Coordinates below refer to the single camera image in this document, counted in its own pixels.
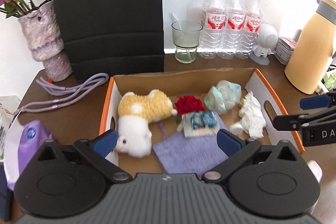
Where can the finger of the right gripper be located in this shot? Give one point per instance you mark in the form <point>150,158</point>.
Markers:
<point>289,122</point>
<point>326,100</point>

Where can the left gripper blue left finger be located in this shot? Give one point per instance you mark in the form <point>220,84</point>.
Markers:
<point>104,143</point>

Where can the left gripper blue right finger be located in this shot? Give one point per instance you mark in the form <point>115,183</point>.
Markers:
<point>229,143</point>

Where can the white tissue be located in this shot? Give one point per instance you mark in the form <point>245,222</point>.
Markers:
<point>252,121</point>

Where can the purple fabric pouch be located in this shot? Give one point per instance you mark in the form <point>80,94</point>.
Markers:
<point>189,154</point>

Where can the blue patterned packet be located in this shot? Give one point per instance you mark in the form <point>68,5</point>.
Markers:
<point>197,124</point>

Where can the iridescent plastic bag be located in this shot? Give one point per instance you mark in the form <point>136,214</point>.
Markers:
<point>223,97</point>

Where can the yellow white plush sheep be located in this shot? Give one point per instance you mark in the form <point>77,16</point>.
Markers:
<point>135,114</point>

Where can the red artificial rose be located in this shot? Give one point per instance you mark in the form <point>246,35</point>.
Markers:
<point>187,104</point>

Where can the person right hand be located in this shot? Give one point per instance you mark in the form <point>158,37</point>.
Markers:
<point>316,170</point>

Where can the yellow thermos jug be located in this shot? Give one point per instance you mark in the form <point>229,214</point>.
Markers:
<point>314,50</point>

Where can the red orange cardboard box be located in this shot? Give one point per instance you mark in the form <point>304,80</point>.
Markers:
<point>168,122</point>

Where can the small metal tin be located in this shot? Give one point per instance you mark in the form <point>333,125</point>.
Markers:
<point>284,50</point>

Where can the purple tissue pack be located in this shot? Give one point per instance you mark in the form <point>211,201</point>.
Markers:
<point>19,142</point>

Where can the white robot speaker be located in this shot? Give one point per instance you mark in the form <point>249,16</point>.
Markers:
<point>264,44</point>

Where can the middle water bottle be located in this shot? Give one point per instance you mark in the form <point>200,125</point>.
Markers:
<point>235,13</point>

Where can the water bottle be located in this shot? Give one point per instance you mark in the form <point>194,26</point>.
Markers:
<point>213,20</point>
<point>252,22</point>
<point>235,13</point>

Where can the right water bottle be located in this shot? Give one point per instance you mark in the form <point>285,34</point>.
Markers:
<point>252,22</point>

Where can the clear glass cup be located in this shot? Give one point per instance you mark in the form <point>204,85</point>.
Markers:
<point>186,36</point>

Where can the left water bottle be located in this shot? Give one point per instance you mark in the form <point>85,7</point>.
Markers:
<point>213,20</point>

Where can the purple textured vase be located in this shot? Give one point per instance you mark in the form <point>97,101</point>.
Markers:
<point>42,33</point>

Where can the black paper bag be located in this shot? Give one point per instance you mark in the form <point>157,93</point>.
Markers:
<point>117,37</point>

